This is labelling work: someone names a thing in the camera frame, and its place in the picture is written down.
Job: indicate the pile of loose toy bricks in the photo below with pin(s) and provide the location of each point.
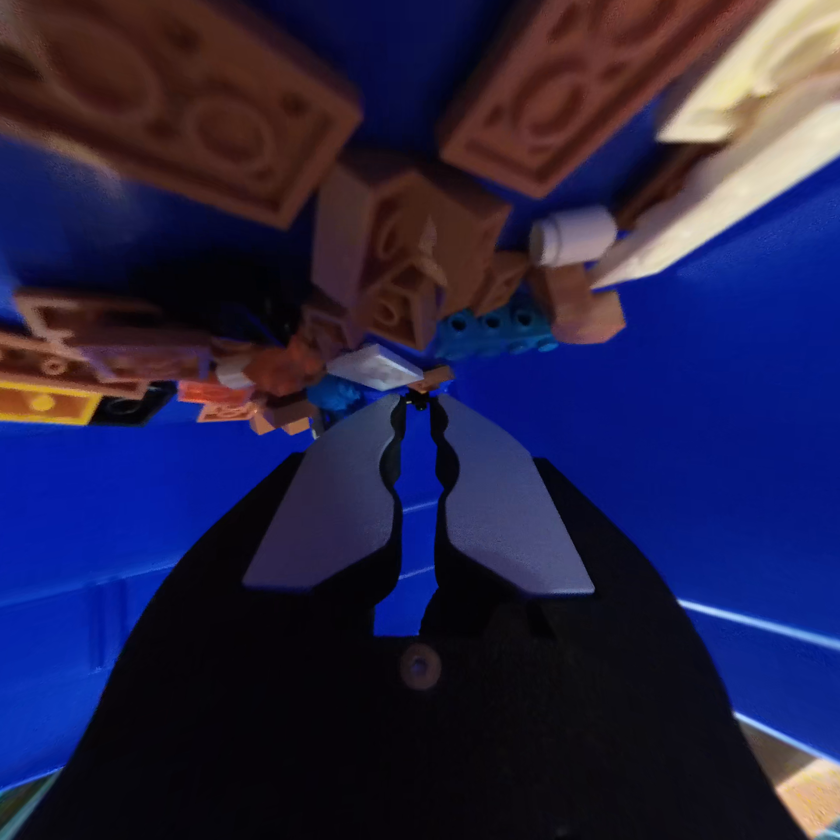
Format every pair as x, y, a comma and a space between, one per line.
197, 111

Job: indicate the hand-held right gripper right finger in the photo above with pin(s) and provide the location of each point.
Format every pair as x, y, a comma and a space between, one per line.
512, 525

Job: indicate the yellow toy brick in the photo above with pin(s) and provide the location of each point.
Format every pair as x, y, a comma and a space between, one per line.
39, 403

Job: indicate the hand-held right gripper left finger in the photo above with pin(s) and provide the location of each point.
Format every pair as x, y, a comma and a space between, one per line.
328, 518

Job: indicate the blue plastic bin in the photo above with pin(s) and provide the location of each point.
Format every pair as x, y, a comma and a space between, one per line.
656, 459

